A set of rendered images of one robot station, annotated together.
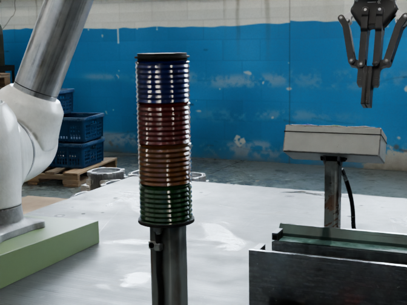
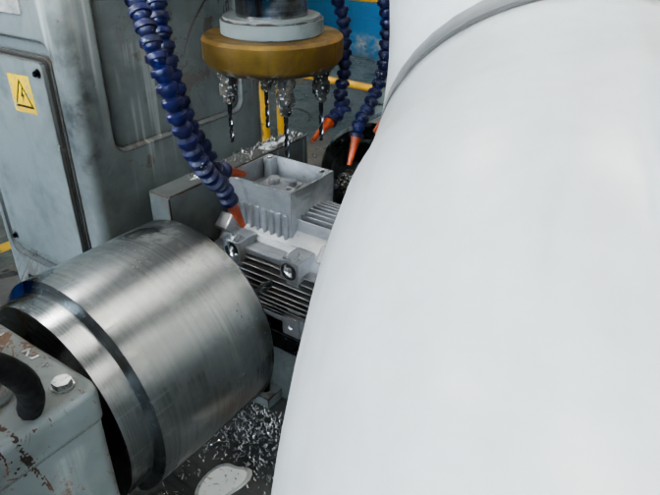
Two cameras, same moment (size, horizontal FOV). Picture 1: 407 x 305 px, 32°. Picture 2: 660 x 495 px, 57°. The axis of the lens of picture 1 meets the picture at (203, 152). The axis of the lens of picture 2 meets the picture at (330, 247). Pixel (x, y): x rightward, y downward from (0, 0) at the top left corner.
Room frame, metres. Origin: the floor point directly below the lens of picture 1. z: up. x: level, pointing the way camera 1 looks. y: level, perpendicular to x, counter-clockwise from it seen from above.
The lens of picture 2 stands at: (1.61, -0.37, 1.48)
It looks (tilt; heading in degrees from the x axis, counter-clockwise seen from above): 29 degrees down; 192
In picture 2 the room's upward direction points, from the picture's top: straight up
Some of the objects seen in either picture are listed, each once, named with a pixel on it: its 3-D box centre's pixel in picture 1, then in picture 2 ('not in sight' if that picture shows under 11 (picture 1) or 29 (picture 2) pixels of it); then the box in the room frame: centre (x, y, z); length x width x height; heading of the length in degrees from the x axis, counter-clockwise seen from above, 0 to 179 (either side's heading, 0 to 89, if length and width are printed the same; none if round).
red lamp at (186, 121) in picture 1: (163, 121); not in sight; (0.78, 0.04, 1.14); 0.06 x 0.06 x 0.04
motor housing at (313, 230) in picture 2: not in sight; (302, 259); (0.84, -0.57, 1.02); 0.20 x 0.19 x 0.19; 67
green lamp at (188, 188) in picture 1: (165, 201); not in sight; (0.78, 0.04, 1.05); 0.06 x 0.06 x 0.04
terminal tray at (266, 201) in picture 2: not in sight; (279, 195); (0.83, -0.61, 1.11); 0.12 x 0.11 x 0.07; 67
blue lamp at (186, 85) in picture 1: (162, 81); not in sight; (0.78, 0.04, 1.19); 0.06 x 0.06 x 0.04
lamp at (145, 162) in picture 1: (165, 161); not in sight; (0.78, 0.04, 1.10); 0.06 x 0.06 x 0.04
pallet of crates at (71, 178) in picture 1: (37, 132); not in sight; (6.39, 1.51, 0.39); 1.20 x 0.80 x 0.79; 72
